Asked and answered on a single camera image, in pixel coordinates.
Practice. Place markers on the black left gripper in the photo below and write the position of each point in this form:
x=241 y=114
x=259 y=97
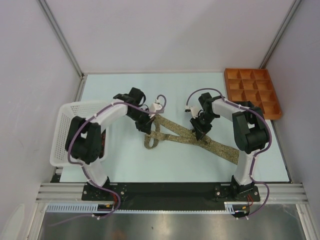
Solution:
x=145 y=127

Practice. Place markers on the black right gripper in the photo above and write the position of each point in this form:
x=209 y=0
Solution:
x=200 y=130

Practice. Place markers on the olive gold patterned tie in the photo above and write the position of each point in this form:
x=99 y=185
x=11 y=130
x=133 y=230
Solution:
x=167 y=130

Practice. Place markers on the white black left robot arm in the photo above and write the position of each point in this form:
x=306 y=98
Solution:
x=86 y=141

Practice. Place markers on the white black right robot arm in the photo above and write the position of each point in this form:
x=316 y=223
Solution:
x=252 y=134

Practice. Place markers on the dark red tie in basket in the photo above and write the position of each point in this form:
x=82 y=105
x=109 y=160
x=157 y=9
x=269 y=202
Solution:
x=103 y=144

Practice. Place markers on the dark rolled tie in tray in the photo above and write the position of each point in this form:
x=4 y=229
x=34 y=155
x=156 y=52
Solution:
x=243 y=105

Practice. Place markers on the orange compartment tray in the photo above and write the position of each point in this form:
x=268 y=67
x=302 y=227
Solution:
x=254 y=85

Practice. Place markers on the white perforated plastic basket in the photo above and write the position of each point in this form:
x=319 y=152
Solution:
x=83 y=109

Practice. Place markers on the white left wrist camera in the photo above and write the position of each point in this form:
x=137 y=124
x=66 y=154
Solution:
x=155 y=108

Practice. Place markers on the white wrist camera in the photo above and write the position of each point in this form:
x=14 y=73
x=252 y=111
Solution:
x=155 y=108
x=193 y=110

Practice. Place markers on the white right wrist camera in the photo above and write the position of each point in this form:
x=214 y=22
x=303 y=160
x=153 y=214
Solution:
x=193 y=110

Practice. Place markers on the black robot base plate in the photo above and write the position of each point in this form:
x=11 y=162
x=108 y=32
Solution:
x=209 y=190

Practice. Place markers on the white slotted cable duct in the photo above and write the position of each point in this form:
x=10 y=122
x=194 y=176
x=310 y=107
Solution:
x=79 y=208

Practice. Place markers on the aluminium front frame rail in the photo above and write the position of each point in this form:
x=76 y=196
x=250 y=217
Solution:
x=75 y=192

